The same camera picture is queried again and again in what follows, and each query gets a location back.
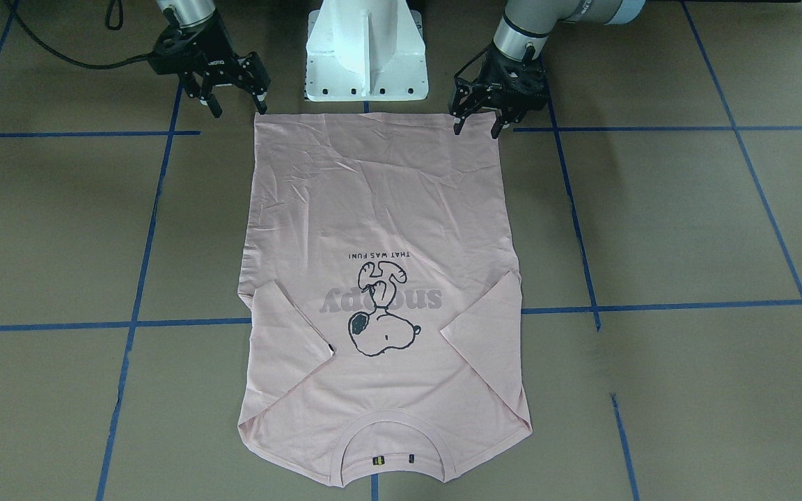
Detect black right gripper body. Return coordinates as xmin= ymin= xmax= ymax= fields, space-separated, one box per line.
xmin=148 ymin=18 xmax=271 ymax=95

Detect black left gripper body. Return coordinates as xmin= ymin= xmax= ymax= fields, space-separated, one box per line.
xmin=448 ymin=42 xmax=549 ymax=118

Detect pink Snoopy t-shirt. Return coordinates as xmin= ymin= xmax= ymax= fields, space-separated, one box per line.
xmin=237 ymin=112 xmax=533 ymax=487

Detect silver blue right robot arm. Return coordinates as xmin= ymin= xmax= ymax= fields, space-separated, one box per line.
xmin=148 ymin=1 xmax=271 ymax=118

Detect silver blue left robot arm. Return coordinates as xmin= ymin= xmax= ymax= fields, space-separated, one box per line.
xmin=448 ymin=1 xmax=645 ymax=139

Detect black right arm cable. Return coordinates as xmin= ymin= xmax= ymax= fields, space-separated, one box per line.
xmin=4 ymin=0 xmax=165 ymax=70

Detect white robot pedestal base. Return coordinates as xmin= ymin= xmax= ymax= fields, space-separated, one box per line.
xmin=304 ymin=1 xmax=430 ymax=102

